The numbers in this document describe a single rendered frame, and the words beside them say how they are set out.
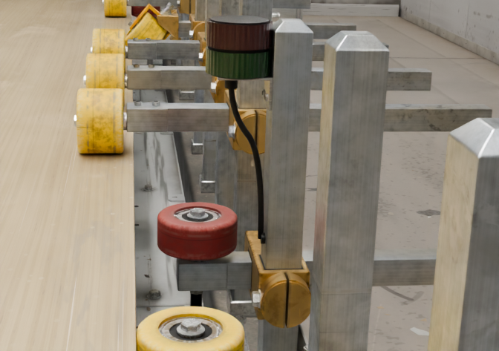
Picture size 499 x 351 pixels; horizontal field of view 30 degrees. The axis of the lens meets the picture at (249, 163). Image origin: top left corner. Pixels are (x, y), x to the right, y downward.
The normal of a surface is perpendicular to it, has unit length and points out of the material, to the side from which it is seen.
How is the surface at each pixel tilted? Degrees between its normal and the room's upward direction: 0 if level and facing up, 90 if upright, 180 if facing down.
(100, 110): 59
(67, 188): 0
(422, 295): 0
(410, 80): 90
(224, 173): 90
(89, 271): 0
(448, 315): 90
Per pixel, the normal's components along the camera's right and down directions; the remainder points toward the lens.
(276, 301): 0.12, 0.29
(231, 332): 0.04, -0.96
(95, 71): 0.12, -0.19
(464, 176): -0.99, 0.00
